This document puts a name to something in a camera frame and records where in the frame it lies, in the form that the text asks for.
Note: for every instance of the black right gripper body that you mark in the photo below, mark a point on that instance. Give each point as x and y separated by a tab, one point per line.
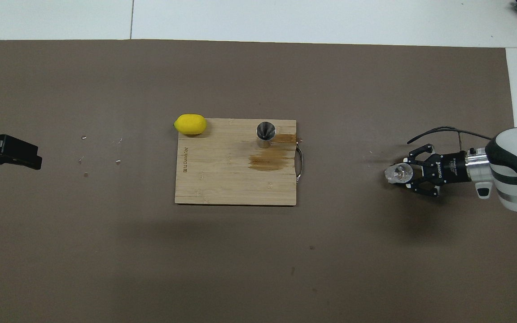
451	168

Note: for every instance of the clear glass cup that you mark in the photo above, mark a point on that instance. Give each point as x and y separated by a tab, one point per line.
397	174

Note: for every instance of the steel jigger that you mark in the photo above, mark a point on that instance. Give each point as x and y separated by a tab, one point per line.
265	134

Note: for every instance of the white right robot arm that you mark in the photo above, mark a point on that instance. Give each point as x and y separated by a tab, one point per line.
514	170

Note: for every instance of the brown table mat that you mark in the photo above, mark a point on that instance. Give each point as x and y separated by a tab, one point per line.
151	260

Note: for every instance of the yellow lemon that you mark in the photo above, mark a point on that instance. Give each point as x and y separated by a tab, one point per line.
190	124

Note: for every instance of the wooden cutting board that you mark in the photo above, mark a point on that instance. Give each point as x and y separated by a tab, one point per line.
222	179

